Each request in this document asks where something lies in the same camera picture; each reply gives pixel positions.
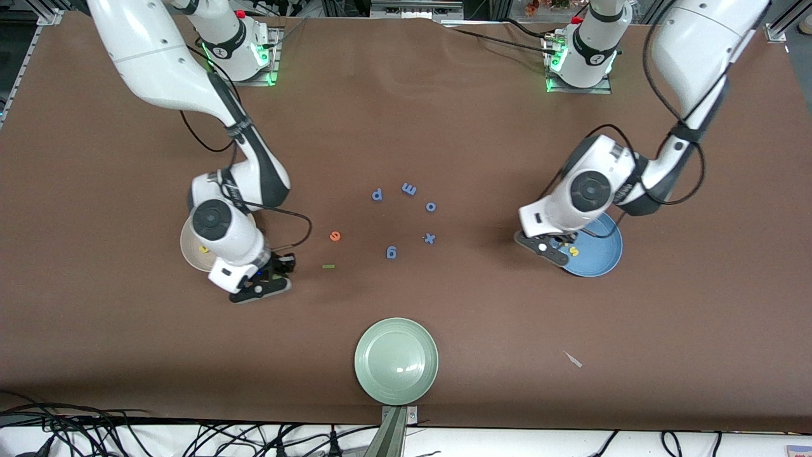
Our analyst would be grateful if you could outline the blue plate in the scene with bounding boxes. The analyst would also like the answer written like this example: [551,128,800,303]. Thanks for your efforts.
[558,211,624,278]

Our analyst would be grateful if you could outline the beige plate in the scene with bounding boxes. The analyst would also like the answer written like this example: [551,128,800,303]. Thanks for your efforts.
[180,213,219,272]

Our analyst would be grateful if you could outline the brown table cover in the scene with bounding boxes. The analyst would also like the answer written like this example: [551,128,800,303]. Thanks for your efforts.
[0,11,812,434]

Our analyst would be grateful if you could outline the green plate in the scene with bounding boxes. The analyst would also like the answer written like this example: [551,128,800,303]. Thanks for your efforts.
[354,317,440,406]

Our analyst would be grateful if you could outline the aluminium corner profile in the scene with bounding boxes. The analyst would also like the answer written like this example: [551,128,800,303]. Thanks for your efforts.
[764,0,812,44]
[35,0,64,26]

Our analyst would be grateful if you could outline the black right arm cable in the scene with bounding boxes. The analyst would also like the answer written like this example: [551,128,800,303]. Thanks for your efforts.
[180,38,313,249]

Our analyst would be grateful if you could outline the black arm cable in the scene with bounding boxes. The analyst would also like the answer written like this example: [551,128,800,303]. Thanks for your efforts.
[539,0,706,207]
[180,38,313,249]

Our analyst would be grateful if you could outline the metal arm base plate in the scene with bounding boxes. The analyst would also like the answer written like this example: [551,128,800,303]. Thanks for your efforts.
[211,27,281,87]
[546,32,613,95]

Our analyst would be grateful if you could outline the black table cable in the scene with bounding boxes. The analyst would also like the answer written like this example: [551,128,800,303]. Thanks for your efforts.
[441,18,559,58]

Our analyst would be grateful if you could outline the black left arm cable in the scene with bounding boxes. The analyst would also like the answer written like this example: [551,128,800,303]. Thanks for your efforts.
[539,0,706,207]

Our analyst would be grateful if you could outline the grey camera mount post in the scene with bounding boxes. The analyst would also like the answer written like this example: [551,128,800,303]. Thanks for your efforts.
[364,405,419,457]

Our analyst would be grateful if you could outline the tangled black cable bundle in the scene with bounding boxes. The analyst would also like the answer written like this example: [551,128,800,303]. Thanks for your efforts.
[0,390,445,457]

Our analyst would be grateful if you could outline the aluminium frame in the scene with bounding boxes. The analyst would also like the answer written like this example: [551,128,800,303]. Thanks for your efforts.
[370,0,465,23]

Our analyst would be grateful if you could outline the aluminium table edge rail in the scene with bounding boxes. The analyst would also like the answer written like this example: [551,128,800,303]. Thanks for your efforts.
[0,22,42,131]

